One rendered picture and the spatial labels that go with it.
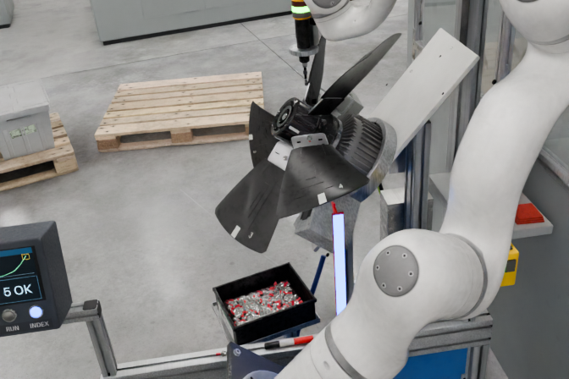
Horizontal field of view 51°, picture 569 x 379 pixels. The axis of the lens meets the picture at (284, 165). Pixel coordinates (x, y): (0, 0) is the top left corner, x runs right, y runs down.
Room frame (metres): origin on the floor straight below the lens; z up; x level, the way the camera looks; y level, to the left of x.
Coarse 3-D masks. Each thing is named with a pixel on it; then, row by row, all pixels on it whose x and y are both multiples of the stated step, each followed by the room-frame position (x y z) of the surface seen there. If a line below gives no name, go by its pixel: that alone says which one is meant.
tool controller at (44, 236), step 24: (0, 240) 0.94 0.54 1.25; (24, 240) 0.93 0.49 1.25; (48, 240) 0.96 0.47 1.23; (0, 264) 0.91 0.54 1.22; (24, 264) 0.91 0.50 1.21; (48, 264) 0.92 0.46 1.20; (0, 288) 0.90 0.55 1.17; (24, 288) 0.90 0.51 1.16; (48, 288) 0.90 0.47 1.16; (0, 312) 0.88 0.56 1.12; (24, 312) 0.89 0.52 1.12; (48, 312) 0.89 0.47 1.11; (0, 336) 0.87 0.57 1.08
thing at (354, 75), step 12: (396, 36) 1.43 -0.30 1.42; (384, 48) 1.42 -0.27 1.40; (360, 60) 1.30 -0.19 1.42; (372, 60) 1.42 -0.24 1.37; (348, 72) 1.34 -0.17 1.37; (360, 72) 1.42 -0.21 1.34; (336, 84) 1.38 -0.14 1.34; (348, 84) 1.43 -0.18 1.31; (324, 96) 1.40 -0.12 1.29; (336, 96) 1.44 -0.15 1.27
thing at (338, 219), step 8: (336, 216) 1.02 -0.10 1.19; (336, 224) 1.02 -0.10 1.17; (336, 232) 1.02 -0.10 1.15; (336, 240) 1.02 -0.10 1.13; (336, 248) 1.02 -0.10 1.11; (344, 248) 1.02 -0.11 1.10; (336, 256) 1.02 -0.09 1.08; (344, 256) 1.02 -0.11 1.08; (336, 264) 1.02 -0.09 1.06; (344, 264) 1.02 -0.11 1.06; (336, 272) 1.02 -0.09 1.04; (344, 272) 1.02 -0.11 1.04; (336, 280) 1.02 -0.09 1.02; (344, 280) 1.02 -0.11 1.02; (336, 288) 1.02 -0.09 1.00; (344, 288) 1.02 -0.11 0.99; (336, 296) 1.02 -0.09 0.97; (344, 296) 1.02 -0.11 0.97; (344, 304) 1.02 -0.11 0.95
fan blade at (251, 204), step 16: (256, 176) 1.42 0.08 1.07; (272, 176) 1.40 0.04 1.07; (240, 192) 1.42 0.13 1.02; (256, 192) 1.39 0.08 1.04; (272, 192) 1.38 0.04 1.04; (224, 208) 1.42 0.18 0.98; (240, 208) 1.38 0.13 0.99; (256, 208) 1.36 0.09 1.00; (272, 208) 1.35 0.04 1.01; (224, 224) 1.38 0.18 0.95; (240, 224) 1.35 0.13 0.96; (256, 224) 1.33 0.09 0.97; (272, 224) 1.32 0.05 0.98; (240, 240) 1.32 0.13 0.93; (256, 240) 1.30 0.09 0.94
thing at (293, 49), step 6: (312, 18) 1.38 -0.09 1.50; (312, 24) 1.37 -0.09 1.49; (312, 30) 1.38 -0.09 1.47; (312, 36) 1.38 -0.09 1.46; (318, 36) 1.39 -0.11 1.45; (312, 42) 1.38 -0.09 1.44; (318, 42) 1.38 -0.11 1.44; (294, 48) 1.37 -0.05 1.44; (312, 48) 1.35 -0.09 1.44; (294, 54) 1.35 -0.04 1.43; (300, 54) 1.34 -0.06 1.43; (306, 54) 1.34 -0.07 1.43; (312, 54) 1.34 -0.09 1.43
